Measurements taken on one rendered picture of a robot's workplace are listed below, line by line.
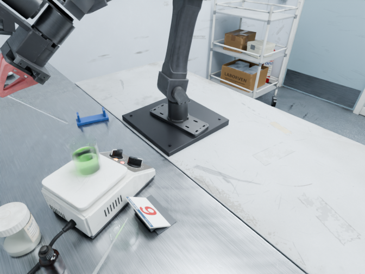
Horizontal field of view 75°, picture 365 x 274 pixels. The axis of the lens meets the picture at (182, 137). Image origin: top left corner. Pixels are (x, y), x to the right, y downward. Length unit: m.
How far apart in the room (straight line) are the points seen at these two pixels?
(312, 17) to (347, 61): 0.62
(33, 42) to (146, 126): 0.37
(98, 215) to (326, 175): 0.54
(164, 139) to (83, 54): 1.44
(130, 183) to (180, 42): 0.36
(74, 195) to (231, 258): 0.30
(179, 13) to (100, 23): 1.45
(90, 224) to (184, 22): 0.49
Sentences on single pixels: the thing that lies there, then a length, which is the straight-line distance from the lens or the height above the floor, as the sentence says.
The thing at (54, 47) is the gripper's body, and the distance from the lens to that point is 0.56.
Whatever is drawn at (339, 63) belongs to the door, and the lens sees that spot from 3.24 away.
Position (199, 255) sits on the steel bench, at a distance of 0.48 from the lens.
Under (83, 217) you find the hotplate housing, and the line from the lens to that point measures 0.47.
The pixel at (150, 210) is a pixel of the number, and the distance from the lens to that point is 0.51.
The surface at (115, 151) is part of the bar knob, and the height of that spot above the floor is 0.97.
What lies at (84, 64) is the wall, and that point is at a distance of 2.05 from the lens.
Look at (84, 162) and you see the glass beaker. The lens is 0.48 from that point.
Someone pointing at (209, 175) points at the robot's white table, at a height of 0.90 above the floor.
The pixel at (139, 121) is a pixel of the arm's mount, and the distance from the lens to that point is 0.77.
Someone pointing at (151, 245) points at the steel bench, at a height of 0.90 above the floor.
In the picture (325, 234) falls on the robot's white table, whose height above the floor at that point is 0.90.
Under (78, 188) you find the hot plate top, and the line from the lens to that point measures 0.49.
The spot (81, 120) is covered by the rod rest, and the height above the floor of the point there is 0.91.
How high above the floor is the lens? 1.32
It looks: 36 degrees down
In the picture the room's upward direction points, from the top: 1 degrees clockwise
